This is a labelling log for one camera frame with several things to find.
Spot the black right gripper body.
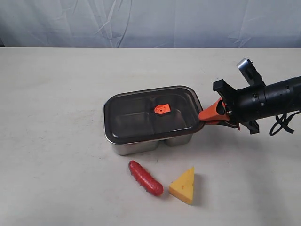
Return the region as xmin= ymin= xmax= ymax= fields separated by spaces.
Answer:
xmin=213 ymin=80 xmax=266 ymax=135

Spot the dark transparent lunch box lid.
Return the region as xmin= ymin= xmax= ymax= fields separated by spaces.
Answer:
xmin=103 ymin=85 xmax=204 ymax=145

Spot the yellow toy cheese wedge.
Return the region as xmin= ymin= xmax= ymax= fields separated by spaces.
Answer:
xmin=168 ymin=167 xmax=194 ymax=205

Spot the red toy sausage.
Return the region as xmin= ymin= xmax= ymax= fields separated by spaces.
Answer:
xmin=128 ymin=160 xmax=164 ymax=196

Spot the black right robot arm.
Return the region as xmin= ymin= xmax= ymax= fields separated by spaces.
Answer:
xmin=198 ymin=77 xmax=301 ymax=136

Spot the steel two-compartment lunch box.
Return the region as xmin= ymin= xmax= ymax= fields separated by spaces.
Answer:
xmin=104 ymin=95 xmax=200 ymax=155

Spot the blue-grey backdrop cloth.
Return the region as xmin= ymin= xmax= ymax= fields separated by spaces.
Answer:
xmin=0 ymin=0 xmax=301 ymax=48

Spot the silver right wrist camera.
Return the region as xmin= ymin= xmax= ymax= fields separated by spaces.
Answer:
xmin=237 ymin=58 xmax=266 ymax=87

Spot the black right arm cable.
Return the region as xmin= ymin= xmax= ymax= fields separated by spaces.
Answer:
xmin=269 ymin=109 xmax=301 ymax=137

